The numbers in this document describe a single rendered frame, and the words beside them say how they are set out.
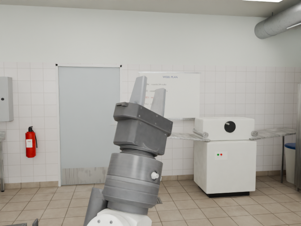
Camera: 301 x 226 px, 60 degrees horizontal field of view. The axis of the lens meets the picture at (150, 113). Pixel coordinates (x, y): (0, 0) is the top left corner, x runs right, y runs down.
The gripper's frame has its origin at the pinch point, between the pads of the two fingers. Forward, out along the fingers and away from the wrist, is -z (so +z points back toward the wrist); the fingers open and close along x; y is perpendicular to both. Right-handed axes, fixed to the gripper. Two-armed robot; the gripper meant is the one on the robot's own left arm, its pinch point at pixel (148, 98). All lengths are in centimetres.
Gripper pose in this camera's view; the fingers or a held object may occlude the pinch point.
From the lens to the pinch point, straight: 47.1
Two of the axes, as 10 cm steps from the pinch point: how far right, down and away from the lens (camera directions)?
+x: -6.6, -3.4, -6.7
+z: -1.8, 9.4, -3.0
